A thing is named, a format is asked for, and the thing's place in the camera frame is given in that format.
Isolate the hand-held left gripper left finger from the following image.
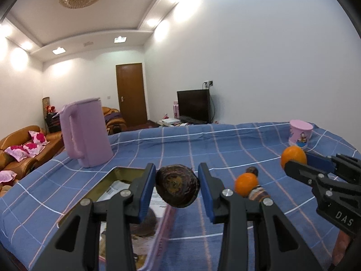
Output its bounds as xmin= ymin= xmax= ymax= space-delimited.
xmin=33 ymin=163 xmax=157 ymax=271

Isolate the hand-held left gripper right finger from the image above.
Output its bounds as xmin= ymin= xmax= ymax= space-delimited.
xmin=197 ymin=162 xmax=325 ymax=271

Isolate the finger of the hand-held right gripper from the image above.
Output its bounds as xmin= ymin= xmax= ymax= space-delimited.
xmin=284 ymin=159 xmax=332 ymax=188
xmin=306 ymin=153 xmax=361 ymax=175

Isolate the dark brown passion fruit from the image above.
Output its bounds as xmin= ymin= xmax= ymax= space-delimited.
xmin=156 ymin=164 xmax=201 ymax=208

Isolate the small orange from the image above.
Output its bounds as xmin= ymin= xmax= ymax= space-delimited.
xmin=235 ymin=173 xmax=259 ymax=196

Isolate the pink rectangular tin box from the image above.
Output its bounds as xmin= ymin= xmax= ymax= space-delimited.
xmin=58 ymin=167 xmax=178 ymax=271

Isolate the small brown striped fruit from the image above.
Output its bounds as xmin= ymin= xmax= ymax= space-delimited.
xmin=250 ymin=186 xmax=270 ymax=201

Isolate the person's right hand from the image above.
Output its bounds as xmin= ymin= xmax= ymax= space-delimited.
xmin=332 ymin=229 xmax=354 ymax=264

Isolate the printed paper leaflet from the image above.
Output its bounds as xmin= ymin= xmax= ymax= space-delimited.
xmin=97 ymin=180 xmax=171 ymax=270

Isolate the pink printed cup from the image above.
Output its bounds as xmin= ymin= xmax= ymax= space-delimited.
xmin=288 ymin=119 xmax=313 ymax=150

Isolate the blue checked tablecloth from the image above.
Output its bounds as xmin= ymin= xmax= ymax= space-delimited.
xmin=0 ymin=122 xmax=357 ymax=271

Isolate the white television stand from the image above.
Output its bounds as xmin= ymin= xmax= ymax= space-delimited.
xmin=156 ymin=117 xmax=198 ymax=127

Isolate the pink electric kettle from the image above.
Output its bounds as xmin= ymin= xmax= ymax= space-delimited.
xmin=59 ymin=97 xmax=114 ymax=168

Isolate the black television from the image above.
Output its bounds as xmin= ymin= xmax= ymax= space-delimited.
xmin=177 ymin=89 xmax=213 ymax=124

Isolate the brown wooden door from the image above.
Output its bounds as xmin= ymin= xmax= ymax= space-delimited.
xmin=116 ymin=63 xmax=148 ymax=127

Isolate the dark chair with clothes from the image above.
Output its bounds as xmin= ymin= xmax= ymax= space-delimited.
xmin=45 ymin=105 xmax=63 ymax=134

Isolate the pink floral pillow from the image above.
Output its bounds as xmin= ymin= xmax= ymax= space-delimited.
xmin=29 ymin=131 xmax=48 ymax=146
xmin=0 ymin=171 xmax=16 ymax=184
xmin=4 ymin=143 xmax=38 ymax=161

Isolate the tall rolled patterned mat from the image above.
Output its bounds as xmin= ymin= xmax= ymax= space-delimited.
xmin=42 ymin=97 xmax=51 ymax=127

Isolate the brown leather sofa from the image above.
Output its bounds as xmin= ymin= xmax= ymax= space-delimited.
xmin=0 ymin=125 xmax=64 ymax=173

